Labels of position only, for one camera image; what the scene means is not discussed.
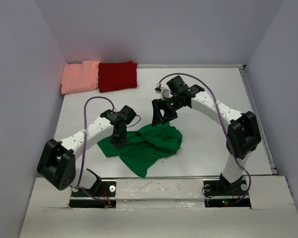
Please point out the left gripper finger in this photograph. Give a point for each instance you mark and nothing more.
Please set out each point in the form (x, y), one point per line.
(115, 144)
(123, 142)

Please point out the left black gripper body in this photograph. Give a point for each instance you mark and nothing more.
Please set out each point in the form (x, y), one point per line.
(118, 137)

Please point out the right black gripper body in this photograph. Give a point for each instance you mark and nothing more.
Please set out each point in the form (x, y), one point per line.
(172, 105)

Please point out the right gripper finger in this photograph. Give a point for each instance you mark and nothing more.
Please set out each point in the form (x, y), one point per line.
(167, 117)
(157, 117)

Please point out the green t shirt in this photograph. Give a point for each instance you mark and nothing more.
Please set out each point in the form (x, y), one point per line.
(145, 147)

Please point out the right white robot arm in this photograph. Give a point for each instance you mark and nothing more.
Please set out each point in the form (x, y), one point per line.
(241, 130)

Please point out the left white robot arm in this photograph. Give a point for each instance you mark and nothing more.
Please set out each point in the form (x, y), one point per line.
(57, 162)

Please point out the folded red t shirt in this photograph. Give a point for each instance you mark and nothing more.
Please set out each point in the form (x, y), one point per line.
(117, 76)

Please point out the folded pink t shirt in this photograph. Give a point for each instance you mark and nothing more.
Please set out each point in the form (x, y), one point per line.
(80, 77)

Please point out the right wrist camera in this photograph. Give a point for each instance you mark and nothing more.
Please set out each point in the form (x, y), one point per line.
(163, 92)

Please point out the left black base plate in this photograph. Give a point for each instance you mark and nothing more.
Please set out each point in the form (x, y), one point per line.
(104, 198)

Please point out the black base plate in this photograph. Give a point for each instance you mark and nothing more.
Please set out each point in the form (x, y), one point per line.
(104, 198)
(217, 198)

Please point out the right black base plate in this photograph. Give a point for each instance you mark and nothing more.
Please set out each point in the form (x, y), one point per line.
(217, 198)

